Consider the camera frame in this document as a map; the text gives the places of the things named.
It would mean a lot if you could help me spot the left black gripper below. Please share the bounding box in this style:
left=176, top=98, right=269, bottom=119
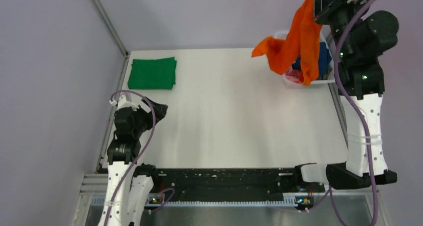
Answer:
left=132, top=97, right=168, bottom=138

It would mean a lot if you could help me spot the folded green t-shirt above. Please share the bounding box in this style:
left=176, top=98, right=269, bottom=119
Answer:
left=128, top=57, right=177, bottom=90

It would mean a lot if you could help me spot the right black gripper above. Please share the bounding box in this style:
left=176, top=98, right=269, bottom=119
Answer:
left=309, top=0, right=366, bottom=60

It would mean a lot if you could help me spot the pink t-shirt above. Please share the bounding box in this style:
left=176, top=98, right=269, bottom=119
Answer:
left=285, top=66, right=301, bottom=83

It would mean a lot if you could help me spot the aluminium frame rail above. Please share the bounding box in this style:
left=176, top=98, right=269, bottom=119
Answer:
left=79, top=173, right=381, bottom=209

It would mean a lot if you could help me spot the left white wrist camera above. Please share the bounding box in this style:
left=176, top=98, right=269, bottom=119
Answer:
left=109, top=93, right=140, bottom=111

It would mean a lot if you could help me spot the white plastic basket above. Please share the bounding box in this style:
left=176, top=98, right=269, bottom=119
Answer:
left=282, top=33, right=335, bottom=88

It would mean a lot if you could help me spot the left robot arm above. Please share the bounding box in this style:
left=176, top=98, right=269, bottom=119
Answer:
left=99, top=94, right=168, bottom=226

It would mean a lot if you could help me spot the orange t-shirt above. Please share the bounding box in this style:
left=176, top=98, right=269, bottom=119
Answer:
left=251, top=0, right=322, bottom=86

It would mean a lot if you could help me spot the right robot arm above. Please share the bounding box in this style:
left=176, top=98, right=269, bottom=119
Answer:
left=292, top=0, right=400, bottom=192

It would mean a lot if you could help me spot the dark blue t-shirt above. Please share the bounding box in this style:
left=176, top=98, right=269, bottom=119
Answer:
left=291, top=41, right=332, bottom=80

